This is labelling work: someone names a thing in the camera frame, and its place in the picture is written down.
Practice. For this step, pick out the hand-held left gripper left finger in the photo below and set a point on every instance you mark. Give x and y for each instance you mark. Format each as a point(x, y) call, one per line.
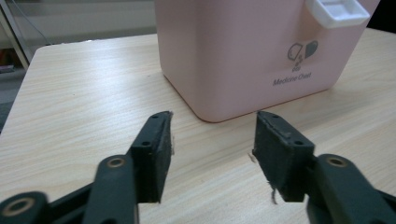
point(152, 155)

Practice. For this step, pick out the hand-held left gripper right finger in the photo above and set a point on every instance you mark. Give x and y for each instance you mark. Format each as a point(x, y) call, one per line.
point(280, 155)

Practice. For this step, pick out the pink medicine box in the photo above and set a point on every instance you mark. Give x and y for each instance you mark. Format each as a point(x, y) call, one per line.
point(236, 56)

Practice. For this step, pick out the grey metal frame leg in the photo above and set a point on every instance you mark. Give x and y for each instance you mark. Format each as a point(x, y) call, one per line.
point(14, 34)

